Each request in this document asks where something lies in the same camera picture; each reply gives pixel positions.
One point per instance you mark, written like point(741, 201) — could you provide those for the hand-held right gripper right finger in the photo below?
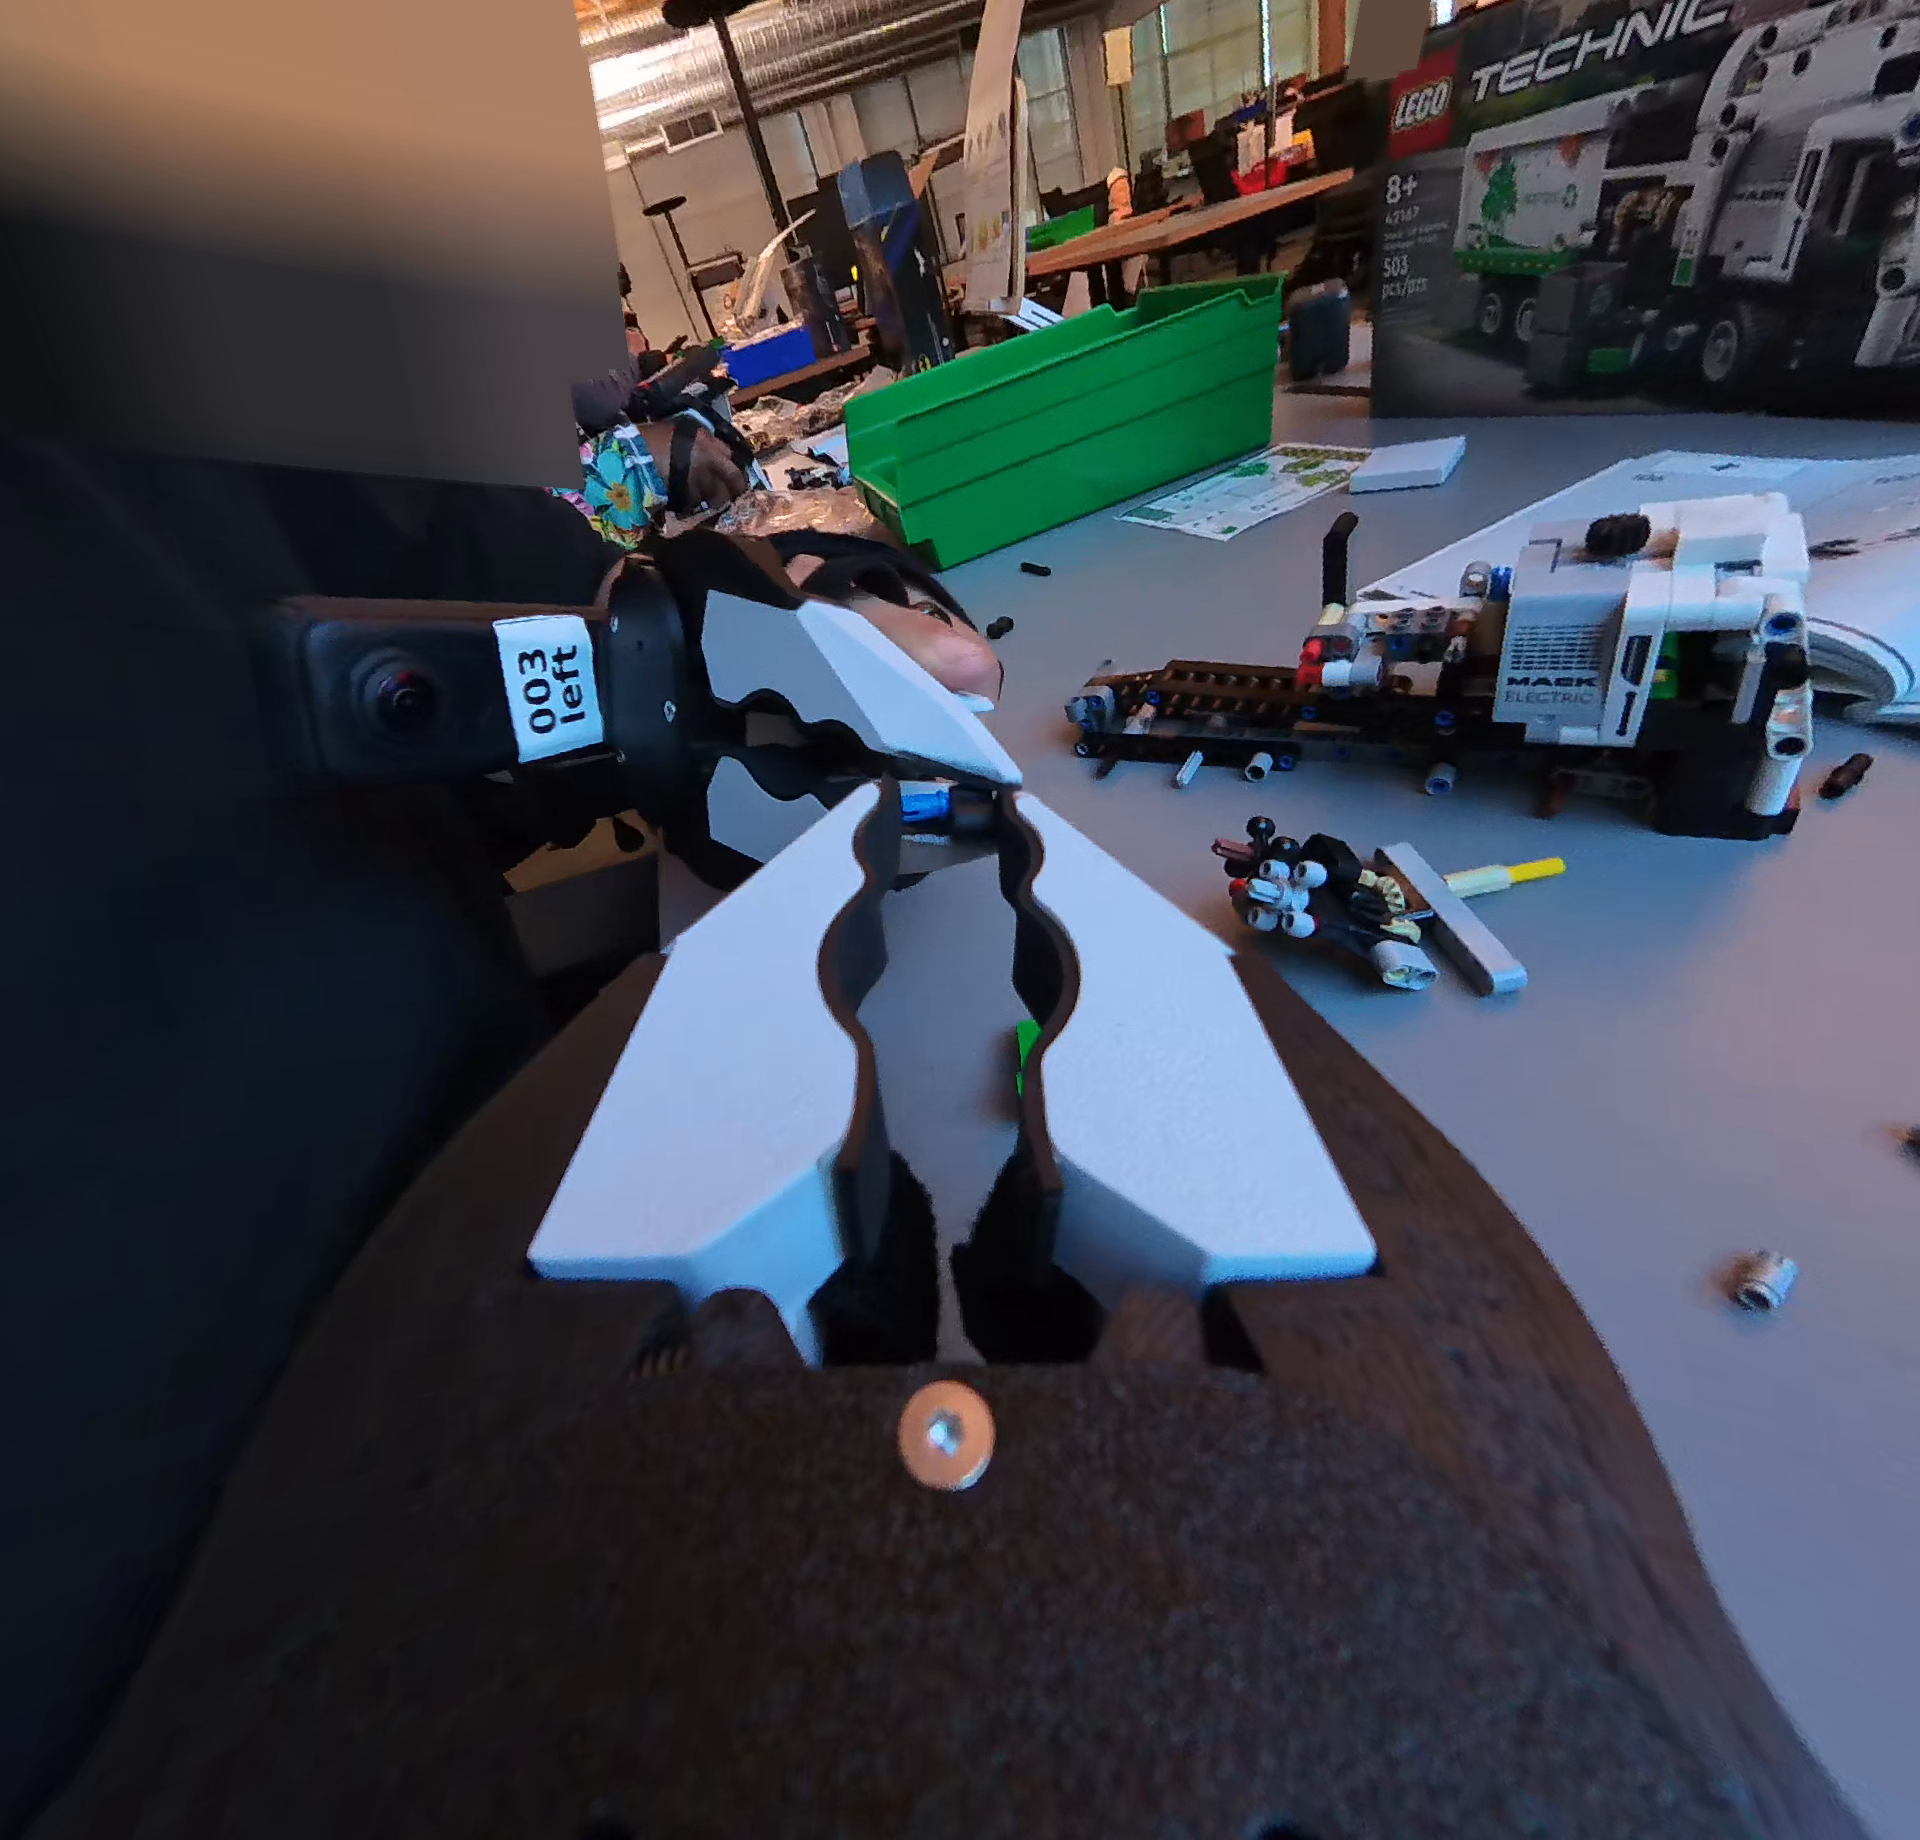
point(1185, 1104)

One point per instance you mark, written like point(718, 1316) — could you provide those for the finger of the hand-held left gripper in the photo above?
point(760, 818)
point(873, 682)

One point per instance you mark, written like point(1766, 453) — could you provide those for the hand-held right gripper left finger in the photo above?
point(706, 1089)

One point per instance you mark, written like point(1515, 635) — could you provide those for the lego truck model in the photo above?
point(1576, 654)

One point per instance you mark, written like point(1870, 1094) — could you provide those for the green lego piece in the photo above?
point(1023, 1060)

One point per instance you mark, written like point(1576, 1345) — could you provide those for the small black lego subassembly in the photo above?
point(1349, 896)

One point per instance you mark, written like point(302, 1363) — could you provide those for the light grey lego bush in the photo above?
point(1766, 1277)

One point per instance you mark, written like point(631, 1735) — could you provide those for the black lego pin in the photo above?
point(1843, 774)

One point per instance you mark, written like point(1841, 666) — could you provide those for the black lego set box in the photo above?
point(1653, 217)

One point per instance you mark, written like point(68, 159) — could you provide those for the person's left hand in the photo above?
point(955, 654)

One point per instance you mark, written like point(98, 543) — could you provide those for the green plastic bin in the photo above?
point(1049, 419)

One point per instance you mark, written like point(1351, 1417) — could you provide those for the sticker sheet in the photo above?
point(1248, 489)

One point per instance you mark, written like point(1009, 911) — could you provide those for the dark cylindrical container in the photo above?
point(1321, 329)

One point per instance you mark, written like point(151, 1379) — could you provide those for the background wooden table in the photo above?
point(1199, 216)

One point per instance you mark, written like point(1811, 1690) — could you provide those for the small white block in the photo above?
point(1406, 466)

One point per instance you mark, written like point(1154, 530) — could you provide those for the white banner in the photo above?
point(996, 114)

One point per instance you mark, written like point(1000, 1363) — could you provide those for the open instruction booklet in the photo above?
point(1860, 516)

